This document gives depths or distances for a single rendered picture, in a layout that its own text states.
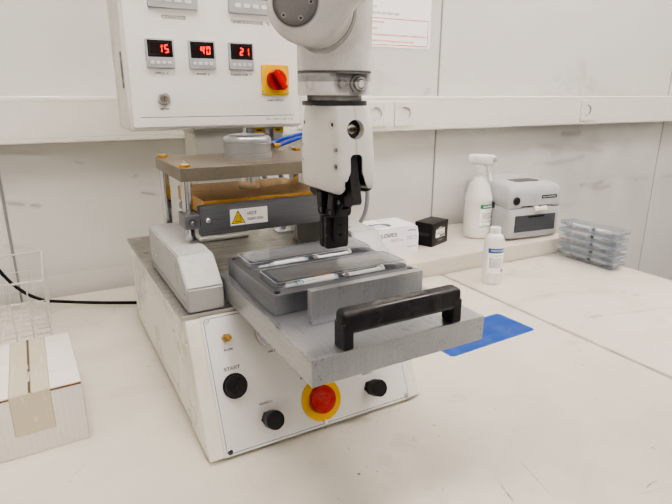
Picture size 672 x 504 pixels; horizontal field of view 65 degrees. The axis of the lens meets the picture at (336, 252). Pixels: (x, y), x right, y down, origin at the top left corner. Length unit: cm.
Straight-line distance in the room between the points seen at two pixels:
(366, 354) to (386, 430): 28
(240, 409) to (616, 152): 199
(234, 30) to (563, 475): 88
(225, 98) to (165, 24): 15
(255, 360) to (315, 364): 25
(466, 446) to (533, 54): 151
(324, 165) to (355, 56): 12
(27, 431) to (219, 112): 60
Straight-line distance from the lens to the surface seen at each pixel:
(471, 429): 82
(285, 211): 84
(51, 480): 80
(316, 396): 78
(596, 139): 233
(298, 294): 61
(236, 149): 88
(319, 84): 60
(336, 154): 59
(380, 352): 55
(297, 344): 54
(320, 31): 54
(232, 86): 104
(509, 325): 117
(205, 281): 73
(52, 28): 138
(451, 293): 58
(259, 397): 76
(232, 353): 74
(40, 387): 82
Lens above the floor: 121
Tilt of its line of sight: 16 degrees down
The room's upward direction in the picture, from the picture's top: straight up
